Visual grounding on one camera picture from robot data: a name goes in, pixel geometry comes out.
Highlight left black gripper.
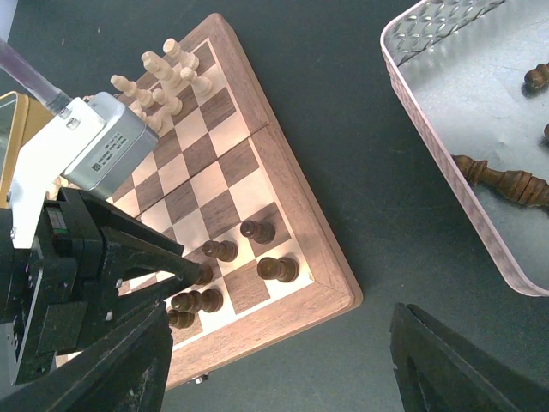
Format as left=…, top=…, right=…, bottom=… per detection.
left=1, top=188, right=201, bottom=385

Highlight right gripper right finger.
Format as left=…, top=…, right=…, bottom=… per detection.
left=390, top=303, right=548, bottom=411

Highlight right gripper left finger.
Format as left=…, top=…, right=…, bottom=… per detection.
left=1, top=302, right=173, bottom=411

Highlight dark pawn placed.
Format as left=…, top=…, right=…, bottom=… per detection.
left=257, top=257, right=299, bottom=283
left=171, top=288, right=223, bottom=313
left=240, top=220, right=275, bottom=245
left=202, top=240, right=238, bottom=262
left=167, top=309, right=196, bottom=330

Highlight wooden chess board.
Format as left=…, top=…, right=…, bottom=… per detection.
left=111, top=13, right=363, bottom=387

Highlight white chess pieces row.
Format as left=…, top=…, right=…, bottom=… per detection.
left=111, top=38, right=214, bottom=133

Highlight dark queen in tin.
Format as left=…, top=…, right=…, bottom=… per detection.
left=452, top=154, right=548, bottom=207

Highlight pink-rimmed metal tin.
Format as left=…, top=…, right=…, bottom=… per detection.
left=380, top=1, right=548, bottom=297

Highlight dark pawn in tin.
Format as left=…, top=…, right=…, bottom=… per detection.
left=524, top=64, right=549, bottom=91

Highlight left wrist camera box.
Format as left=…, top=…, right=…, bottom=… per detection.
left=7, top=92, right=159, bottom=249

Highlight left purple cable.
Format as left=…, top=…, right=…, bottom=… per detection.
left=0, top=36, right=69, bottom=117

